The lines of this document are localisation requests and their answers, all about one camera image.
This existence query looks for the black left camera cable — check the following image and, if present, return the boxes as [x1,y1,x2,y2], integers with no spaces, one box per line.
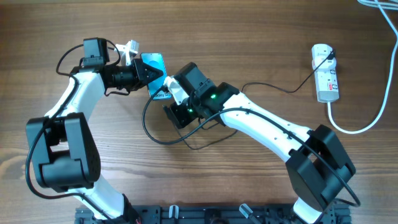
[24,39,125,223]

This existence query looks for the white cables top corner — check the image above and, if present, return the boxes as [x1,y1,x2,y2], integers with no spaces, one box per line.
[356,0,398,11]

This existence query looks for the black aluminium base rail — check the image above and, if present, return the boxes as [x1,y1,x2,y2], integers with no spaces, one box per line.
[74,203,352,224]

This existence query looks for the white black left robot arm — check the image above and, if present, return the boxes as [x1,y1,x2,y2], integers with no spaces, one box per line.
[25,37,164,223]

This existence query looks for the white power strip cord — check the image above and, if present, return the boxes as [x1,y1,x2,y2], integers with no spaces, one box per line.
[326,0,398,135]

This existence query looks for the white power strip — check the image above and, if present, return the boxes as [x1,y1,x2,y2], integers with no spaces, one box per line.
[312,44,340,103]

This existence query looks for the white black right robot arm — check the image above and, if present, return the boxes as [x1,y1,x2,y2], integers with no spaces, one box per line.
[163,62,356,223]

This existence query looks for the teal screen Galaxy smartphone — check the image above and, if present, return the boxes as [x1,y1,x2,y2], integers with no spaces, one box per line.
[139,52,173,101]

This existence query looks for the black USB charging cable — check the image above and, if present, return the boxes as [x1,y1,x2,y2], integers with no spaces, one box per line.
[169,49,337,151]

